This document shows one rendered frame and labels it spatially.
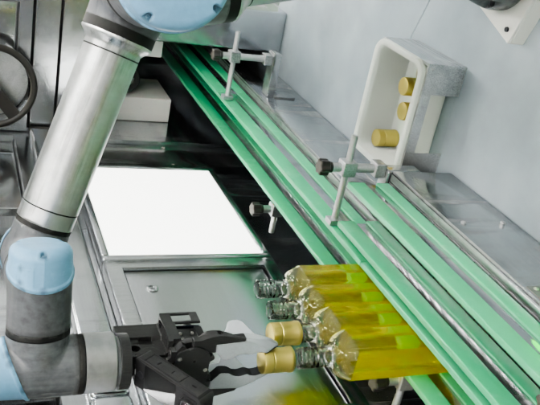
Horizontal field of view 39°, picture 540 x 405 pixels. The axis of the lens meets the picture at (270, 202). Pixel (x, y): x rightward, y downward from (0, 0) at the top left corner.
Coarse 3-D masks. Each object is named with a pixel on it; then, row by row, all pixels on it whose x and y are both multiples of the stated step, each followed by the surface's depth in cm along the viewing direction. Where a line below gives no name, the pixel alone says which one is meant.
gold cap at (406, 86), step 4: (400, 80) 143; (404, 80) 142; (408, 80) 141; (412, 80) 142; (400, 84) 143; (404, 84) 142; (408, 84) 141; (412, 84) 141; (400, 88) 143; (404, 88) 142; (408, 88) 141; (412, 88) 141; (400, 92) 143; (404, 92) 142; (408, 92) 142; (412, 92) 142
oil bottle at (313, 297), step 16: (304, 288) 118; (320, 288) 118; (336, 288) 119; (352, 288) 120; (368, 288) 121; (304, 304) 116; (320, 304) 115; (336, 304) 116; (352, 304) 117; (368, 304) 118; (304, 320) 116
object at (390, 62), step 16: (384, 48) 146; (400, 48) 138; (384, 64) 148; (400, 64) 148; (416, 64) 134; (368, 80) 149; (384, 80) 149; (416, 80) 133; (368, 96) 150; (384, 96) 151; (400, 96) 151; (416, 96) 134; (368, 112) 151; (384, 112) 152; (368, 128) 153; (384, 128) 154; (400, 128) 151; (368, 144) 153; (400, 144) 138; (384, 160) 146; (400, 160) 139
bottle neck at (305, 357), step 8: (296, 352) 106; (304, 352) 105; (312, 352) 106; (320, 352) 106; (328, 352) 106; (296, 360) 107; (304, 360) 105; (312, 360) 105; (320, 360) 106; (328, 360) 106; (304, 368) 106; (312, 368) 106
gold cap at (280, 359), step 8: (272, 352) 103; (280, 352) 104; (288, 352) 104; (256, 360) 105; (264, 360) 102; (272, 360) 103; (280, 360) 103; (288, 360) 103; (264, 368) 102; (272, 368) 103; (280, 368) 103; (288, 368) 104
